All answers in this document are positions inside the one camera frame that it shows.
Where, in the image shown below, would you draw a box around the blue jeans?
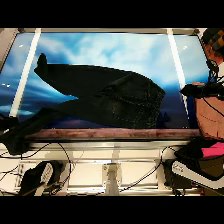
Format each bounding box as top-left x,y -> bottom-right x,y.
0,52 -> 167,156

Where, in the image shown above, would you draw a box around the olive garment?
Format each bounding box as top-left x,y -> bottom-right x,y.
195,154 -> 224,182

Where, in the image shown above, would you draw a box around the black garment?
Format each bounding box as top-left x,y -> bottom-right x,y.
174,137 -> 218,164

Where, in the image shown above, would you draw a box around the black cable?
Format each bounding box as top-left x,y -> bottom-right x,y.
119,147 -> 178,194
56,142 -> 75,188

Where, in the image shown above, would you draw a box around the checked garment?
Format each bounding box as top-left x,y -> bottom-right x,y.
201,28 -> 224,64

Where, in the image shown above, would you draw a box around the red-brown garment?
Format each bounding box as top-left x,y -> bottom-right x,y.
194,96 -> 224,140

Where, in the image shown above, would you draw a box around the silver frame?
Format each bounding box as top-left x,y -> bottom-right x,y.
0,139 -> 224,196

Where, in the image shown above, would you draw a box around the pink garment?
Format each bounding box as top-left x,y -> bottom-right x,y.
201,141 -> 224,159

